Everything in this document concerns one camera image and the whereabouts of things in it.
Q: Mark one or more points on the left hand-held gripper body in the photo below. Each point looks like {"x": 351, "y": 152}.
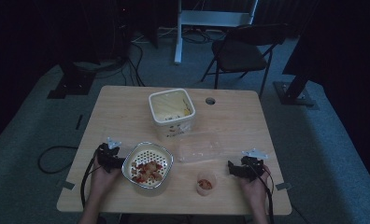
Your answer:
{"x": 106, "y": 155}

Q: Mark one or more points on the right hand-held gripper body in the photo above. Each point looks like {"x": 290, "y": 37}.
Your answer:
{"x": 251, "y": 165}

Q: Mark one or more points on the metal-rimmed white strainer bowl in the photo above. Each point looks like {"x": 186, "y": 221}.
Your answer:
{"x": 149, "y": 165}

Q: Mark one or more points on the person's left hand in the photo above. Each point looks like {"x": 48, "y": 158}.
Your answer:
{"x": 102, "y": 179}

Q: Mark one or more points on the person's right hand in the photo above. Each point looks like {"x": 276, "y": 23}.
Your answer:
{"x": 255, "y": 188}

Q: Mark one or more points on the red and tan food pieces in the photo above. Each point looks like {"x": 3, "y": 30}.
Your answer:
{"x": 147, "y": 172}

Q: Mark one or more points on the small clear plastic cup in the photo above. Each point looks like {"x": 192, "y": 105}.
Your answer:
{"x": 206, "y": 185}

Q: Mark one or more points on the clear plastic lid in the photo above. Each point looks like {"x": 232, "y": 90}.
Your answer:
{"x": 200, "y": 146}

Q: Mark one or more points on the grey tape strip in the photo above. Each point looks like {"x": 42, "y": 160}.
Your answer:
{"x": 65, "y": 184}
{"x": 283, "y": 186}

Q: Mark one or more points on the small black floor strip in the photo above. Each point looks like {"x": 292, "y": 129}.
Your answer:
{"x": 79, "y": 122}

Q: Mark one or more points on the cream square plastic container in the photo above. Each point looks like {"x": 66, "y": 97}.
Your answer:
{"x": 172, "y": 109}

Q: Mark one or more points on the black stand base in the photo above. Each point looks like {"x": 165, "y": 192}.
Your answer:
{"x": 72, "y": 82}
{"x": 295, "y": 91}

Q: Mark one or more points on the black folding chair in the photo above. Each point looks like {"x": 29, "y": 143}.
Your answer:
{"x": 240, "y": 54}

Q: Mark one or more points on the white desk frame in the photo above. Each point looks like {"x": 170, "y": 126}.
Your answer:
{"x": 205, "y": 18}

